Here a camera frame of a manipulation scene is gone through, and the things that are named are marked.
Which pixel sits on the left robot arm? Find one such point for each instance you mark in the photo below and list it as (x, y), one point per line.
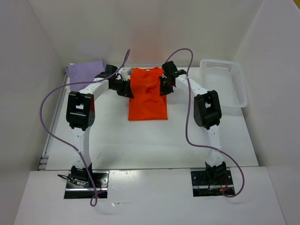
(81, 116)

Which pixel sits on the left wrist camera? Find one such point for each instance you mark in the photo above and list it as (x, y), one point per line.
(124, 72)

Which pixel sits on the aluminium table edge rail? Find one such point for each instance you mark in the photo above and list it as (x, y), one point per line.
(50, 139)

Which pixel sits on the purple t shirt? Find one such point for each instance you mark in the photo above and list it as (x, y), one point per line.
(84, 72)

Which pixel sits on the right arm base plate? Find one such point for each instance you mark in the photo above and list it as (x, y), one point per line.
(203, 186)

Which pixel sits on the white plastic basket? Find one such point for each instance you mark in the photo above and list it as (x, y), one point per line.
(227, 79)

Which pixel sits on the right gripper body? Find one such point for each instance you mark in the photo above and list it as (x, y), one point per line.
(165, 88)

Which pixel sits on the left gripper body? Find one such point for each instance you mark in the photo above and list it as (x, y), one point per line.
(121, 86)

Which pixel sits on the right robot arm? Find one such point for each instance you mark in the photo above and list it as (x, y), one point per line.
(206, 113)

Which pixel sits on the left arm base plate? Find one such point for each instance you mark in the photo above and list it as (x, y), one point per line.
(79, 189)

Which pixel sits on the orange t shirt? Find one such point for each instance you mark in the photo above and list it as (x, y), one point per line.
(147, 103)

